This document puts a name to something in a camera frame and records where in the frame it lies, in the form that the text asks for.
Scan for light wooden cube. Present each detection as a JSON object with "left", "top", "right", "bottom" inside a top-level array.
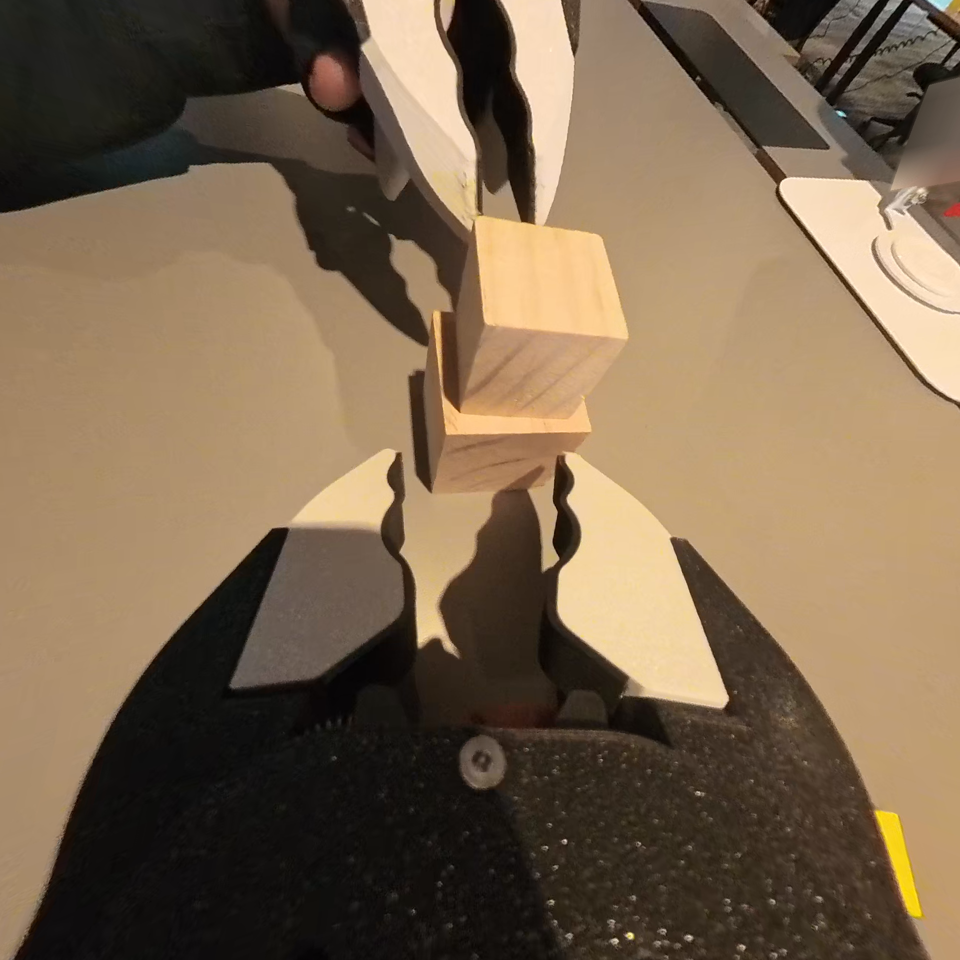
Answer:
[
  {"left": 424, "top": 310, "right": 593, "bottom": 495},
  {"left": 456, "top": 216, "right": 630, "bottom": 419}
]

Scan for person's left hand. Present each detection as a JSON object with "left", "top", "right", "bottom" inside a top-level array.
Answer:
[{"left": 258, "top": 0, "right": 376, "bottom": 115}]

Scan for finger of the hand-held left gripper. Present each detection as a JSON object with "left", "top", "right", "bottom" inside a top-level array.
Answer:
[
  {"left": 496, "top": 0, "right": 576, "bottom": 226},
  {"left": 358, "top": 0, "right": 482, "bottom": 228}
]

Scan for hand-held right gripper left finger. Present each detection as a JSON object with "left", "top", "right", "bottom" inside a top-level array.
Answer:
[{"left": 228, "top": 448, "right": 418, "bottom": 692}]

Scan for white desk mat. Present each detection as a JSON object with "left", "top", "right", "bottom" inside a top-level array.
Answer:
[{"left": 777, "top": 175, "right": 960, "bottom": 408}]

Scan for white round charging pad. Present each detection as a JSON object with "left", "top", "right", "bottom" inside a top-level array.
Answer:
[{"left": 871, "top": 231, "right": 960, "bottom": 315}]

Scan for black desk pad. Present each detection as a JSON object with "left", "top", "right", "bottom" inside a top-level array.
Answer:
[{"left": 639, "top": 0, "right": 831, "bottom": 152}]

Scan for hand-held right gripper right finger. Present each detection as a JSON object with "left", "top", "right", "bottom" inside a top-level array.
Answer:
[{"left": 543, "top": 453, "right": 731, "bottom": 711}]

